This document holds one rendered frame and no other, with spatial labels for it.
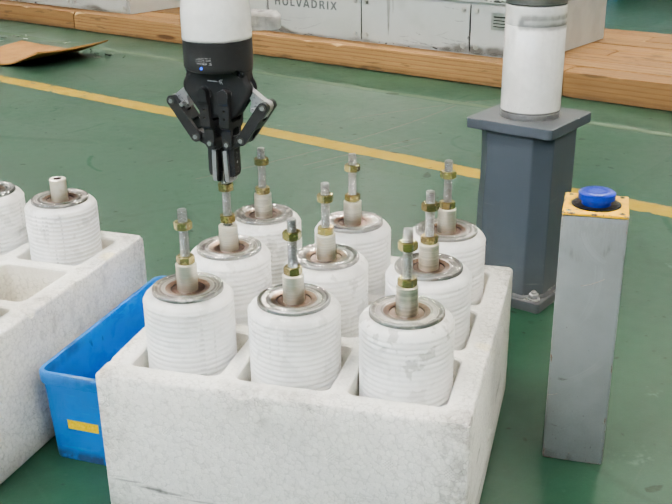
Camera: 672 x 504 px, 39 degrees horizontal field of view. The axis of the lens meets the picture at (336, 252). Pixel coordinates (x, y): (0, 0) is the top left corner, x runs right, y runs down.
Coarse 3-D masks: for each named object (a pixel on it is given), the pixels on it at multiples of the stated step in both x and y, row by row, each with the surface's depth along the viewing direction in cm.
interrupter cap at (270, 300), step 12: (276, 288) 99; (312, 288) 99; (264, 300) 96; (276, 300) 97; (312, 300) 96; (324, 300) 96; (276, 312) 93; (288, 312) 93; (300, 312) 93; (312, 312) 94
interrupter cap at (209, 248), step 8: (208, 240) 112; (216, 240) 112; (240, 240) 112; (248, 240) 112; (256, 240) 111; (200, 248) 110; (208, 248) 110; (216, 248) 110; (240, 248) 110; (248, 248) 109; (256, 248) 109; (208, 256) 107; (216, 256) 107; (224, 256) 107; (232, 256) 107; (240, 256) 107; (248, 256) 108
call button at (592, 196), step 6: (588, 186) 105; (594, 186) 105; (600, 186) 105; (582, 192) 103; (588, 192) 103; (594, 192) 103; (600, 192) 103; (606, 192) 103; (612, 192) 103; (582, 198) 103; (588, 198) 102; (594, 198) 102; (600, 198) 102; (606, 198) 102; (612, 198) 102; (588, 204) 103; (594, 204) 103; (600, 204) 102; (606, 204) 103
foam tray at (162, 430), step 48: (144, 336) 105; (240, 336) 106; (480, 336) 104; (96, 384) 98; (144, 384) 96; (192, 384) 95; (240, 384) 95; (336, 384) 95; (480, 384) 95; (144, 432) 98; (192, 432) 97; (240, 432) 95; (288, 432) 93; (336, 432) 92; (384, 432) 90; (432, 432) 89; (480, 432) 98; (144, 480) 101; (192, 480) 99; (240, 480) 97; (288, 480) 96; (336, 480) 94; (384, 480) 92; (432, 480) 91; (480, 480) 104
